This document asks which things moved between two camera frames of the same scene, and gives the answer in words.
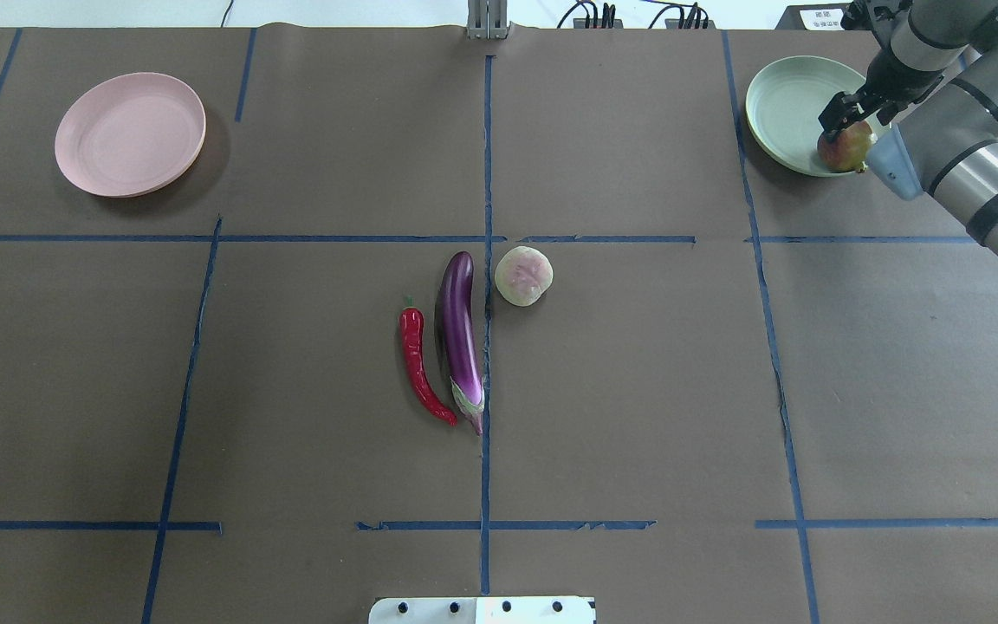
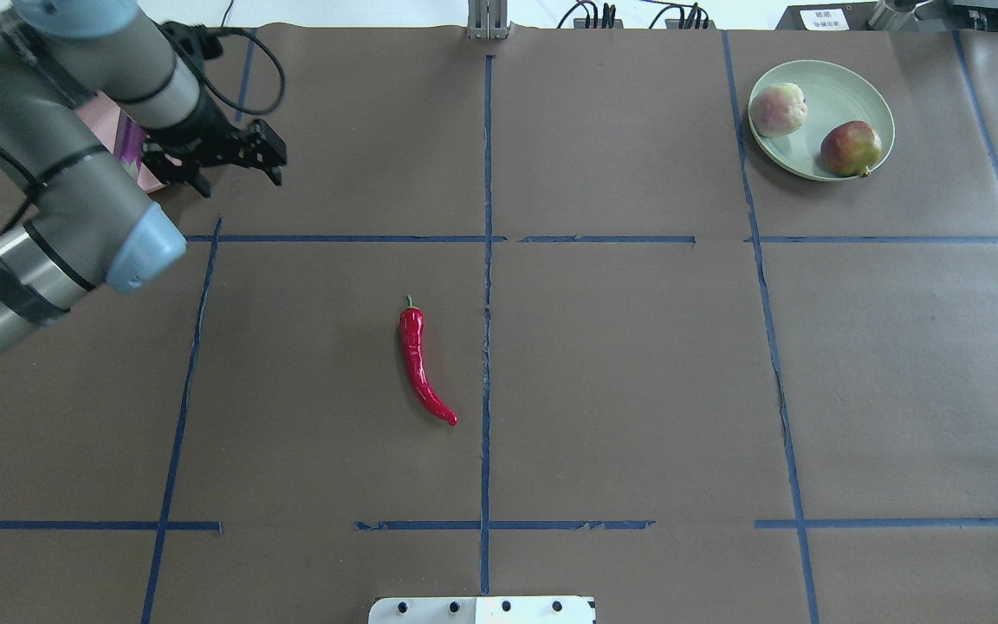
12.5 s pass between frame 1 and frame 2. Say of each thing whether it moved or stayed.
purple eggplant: moved
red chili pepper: stayed
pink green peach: moved
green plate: stayed
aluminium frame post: stayed
